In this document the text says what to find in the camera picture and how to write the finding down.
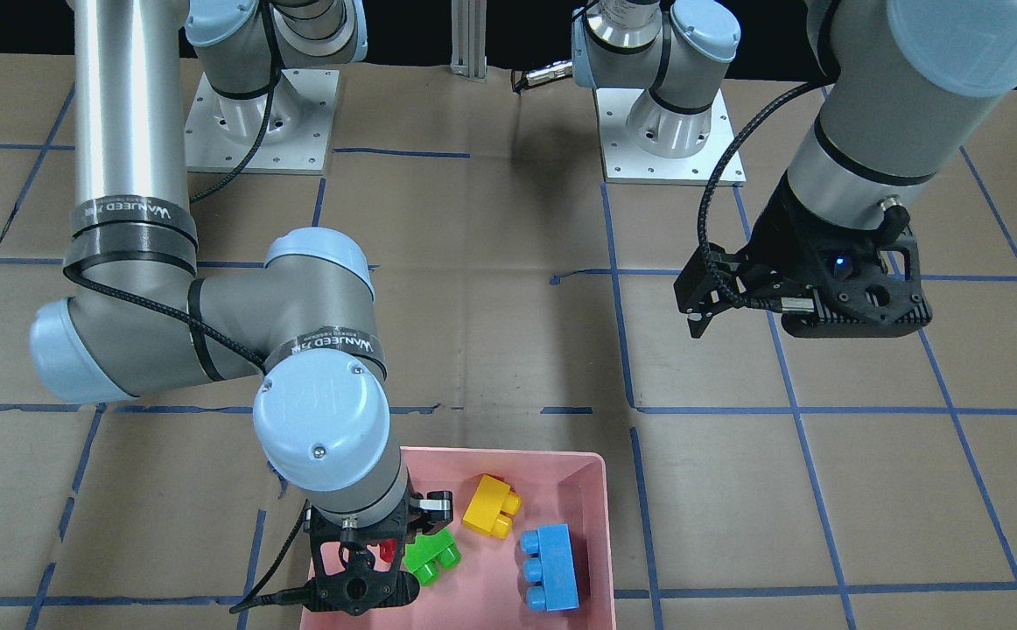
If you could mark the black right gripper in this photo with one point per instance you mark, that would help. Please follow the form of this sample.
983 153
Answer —
432 510

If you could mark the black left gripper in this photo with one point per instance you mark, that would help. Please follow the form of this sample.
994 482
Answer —
780 238

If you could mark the green toy block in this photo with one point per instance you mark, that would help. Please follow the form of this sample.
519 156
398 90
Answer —
428 555

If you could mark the yellow toy block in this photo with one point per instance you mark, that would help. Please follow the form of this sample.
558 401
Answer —
492 509

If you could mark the blue toy block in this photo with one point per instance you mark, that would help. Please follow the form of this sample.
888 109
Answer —
549 569

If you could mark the red toy block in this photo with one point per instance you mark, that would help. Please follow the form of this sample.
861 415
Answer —
386 550

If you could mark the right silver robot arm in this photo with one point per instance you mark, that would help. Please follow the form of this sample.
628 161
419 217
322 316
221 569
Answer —
143 321

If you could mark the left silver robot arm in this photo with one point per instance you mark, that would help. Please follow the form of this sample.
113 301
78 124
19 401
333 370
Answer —
908 82

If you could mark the brown paper table cover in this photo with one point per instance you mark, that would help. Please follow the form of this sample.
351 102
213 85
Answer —
755 480

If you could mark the aluminium frame post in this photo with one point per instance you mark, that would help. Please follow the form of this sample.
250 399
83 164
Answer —
468 57

